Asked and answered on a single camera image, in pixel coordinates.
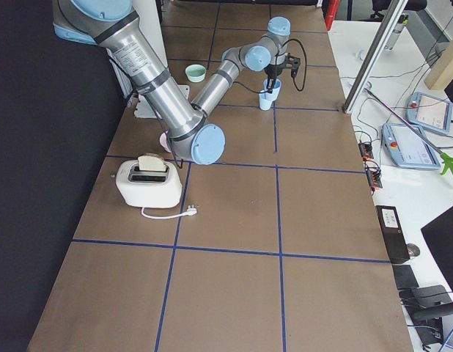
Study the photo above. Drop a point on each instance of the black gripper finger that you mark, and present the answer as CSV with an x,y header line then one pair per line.
x,y
271,84

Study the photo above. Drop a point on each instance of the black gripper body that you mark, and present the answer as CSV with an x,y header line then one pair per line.
x,y
273,70

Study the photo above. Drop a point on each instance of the light blue cup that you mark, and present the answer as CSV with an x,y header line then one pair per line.
x,y
277,90
265,100

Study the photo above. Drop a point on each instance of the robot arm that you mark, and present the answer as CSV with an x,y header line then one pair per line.
x,y
114,25

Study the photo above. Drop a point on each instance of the green bowl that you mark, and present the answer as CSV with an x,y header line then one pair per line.
x,y
195,73

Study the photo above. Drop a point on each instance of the orange black connector far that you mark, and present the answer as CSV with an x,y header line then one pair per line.
x,y
366,151

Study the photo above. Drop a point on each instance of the orange black connector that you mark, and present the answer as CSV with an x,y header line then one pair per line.
x,y
373,174
366,151

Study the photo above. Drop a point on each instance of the pink bowl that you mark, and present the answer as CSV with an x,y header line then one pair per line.
x,y
164,143

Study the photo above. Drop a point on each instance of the orange black connector near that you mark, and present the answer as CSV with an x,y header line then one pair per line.
x,y
373,174

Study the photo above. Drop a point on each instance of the toast slice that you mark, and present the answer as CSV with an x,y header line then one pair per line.
x,y
151,162

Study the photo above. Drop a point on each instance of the teach pendant far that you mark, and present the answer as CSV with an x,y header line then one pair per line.
x,y
430,112

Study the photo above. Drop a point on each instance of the teach pendant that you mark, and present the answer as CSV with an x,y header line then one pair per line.
x,y
430,112
406,149

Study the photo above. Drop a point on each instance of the teach pendant near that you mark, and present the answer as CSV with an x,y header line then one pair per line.
x,y
406,149

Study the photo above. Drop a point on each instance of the cream toaster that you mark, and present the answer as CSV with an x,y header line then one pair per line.
x,y
149,189

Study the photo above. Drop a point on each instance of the black box white label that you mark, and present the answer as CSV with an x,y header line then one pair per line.
x,y
393,237

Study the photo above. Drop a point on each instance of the reacher grabber tool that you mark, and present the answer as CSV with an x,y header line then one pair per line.
x,y
447,160

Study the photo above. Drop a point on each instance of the black monitor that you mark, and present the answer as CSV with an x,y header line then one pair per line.
x,y
438,235

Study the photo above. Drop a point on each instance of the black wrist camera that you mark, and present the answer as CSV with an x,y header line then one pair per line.
x,y
293,64

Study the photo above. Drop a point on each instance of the white pedestal column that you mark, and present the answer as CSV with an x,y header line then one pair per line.
x,y
149,24

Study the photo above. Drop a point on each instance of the aluminium frame post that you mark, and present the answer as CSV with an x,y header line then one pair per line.
x,y
381,39

